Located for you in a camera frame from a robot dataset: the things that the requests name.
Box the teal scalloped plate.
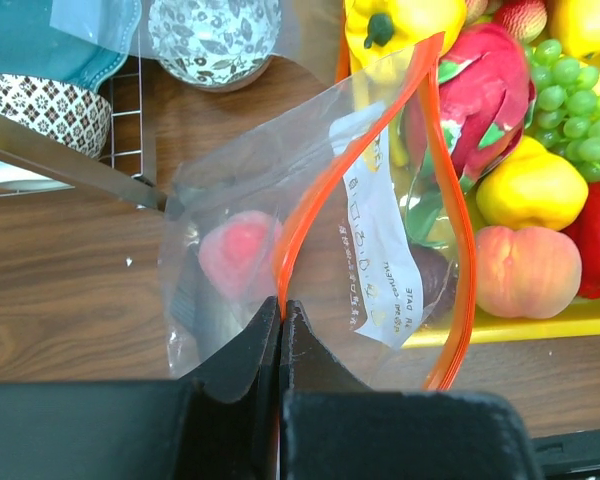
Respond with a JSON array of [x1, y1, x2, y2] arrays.
[[0, 1, 143, 91]]

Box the metal dish rack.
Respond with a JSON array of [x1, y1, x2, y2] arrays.
[[0, 59, 168, 212]]

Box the yellow plastic tray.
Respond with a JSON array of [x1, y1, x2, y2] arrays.
[[334, 29, 600, 350]]

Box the red dragon fruit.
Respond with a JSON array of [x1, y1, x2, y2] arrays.
[[404, 23, 537, 194]]

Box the yellow lemon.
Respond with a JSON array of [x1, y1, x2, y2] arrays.
[[549, 0, 600, 59]]

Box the floral grey bowl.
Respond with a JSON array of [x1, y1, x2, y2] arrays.
[[148, 0, 281, 92]]

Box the clear bag with label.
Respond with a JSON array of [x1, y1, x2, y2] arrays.
[[49, 1, 344, 86]]

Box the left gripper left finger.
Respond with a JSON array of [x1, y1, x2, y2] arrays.
[[177, 297, 280, 479]]

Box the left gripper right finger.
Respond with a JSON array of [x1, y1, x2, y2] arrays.
[[279, 301, 543, 479]]

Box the green grapes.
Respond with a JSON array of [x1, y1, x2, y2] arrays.
[[525, 39, 600, 183]]

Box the dark purple plum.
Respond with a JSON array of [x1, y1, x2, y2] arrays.
[[409, 243, 458, 320]]

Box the orange peach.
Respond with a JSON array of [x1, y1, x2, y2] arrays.
[[475, 226, 582, 319]]

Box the small yellow fruit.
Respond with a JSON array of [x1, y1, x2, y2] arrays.
[[475, 136, 589, 231]]

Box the orange zip top bag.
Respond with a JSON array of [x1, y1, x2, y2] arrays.
[[159, 34, 476, 390]]

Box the pink peach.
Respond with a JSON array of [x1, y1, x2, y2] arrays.
[[198, 210, 282, 304]]

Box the yellow bell pepper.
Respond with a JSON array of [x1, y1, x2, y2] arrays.
[[344, 0, 468, 73]]

